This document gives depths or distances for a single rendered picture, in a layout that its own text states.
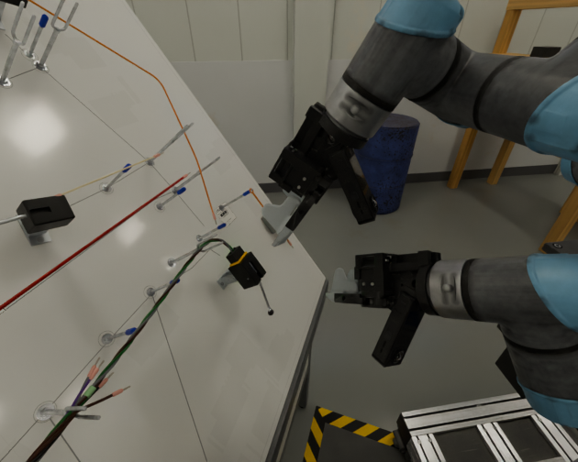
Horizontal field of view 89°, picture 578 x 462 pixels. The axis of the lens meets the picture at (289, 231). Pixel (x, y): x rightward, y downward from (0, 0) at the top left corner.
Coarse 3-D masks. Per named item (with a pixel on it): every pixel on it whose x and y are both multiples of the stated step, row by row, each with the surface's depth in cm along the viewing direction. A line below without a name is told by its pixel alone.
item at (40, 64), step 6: (60, 6) 40; (72, 12) 42; (54, 18) 42; (66, 24) 43; (54, 30) 43; (60, 30) 44; (54, 36) 44; (48, 48) 45; (48, 54) 46; (36, 60) 48; (42, 60) 47; (36, 66) 47; (42, 66) 48
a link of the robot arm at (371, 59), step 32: (416, 0) 27; (448, 0) 27; (384, 32) 29; (416, 32) 28; (448, 32) 29; (352, 64) 33; (384, 64) 30; (416, 64) 30; (448, 64) 31; (384, 96) 32; (416, 96) 34
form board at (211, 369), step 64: (0, 64) 44; (64, 64) 51; (128, 64) 63; (0, 128) 41; (64, 128) 48; (128, 128) 57; (192, 128) 71; (0, 192) 39; (128, 192) 53; (192, 192) 64; (256, 192) 82; (0, 256) 36; (64, 256) 42; (128, 256) 49; (256, 256) 73; (0, 320) 35; (64, 320) 39; (128, 320) 45; (192, 320) 54; (256, 320) 66; (0, 384) 33; (64, 384) 37; (128, 384) 42; (192, 384) 50; (256, 384) 60; (0, 448) 31; (64, 448) 35; (128, 448) 40; (192, 448) 46; (256, 448) 55
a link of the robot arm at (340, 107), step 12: (348, 84) 38; (336, 96) 35; (348, 96) 33; (360, 96) 33; (336, 108) 35; (348, 108) 34; (360, 108) 34; (372, 108) 33; (336, 120) 35; (348, 120) 34; (360, 120) 34; (372, 120) 34; (384, 120) 36; (348, 132) 36; (360, 132) 35; (372, 132) 36
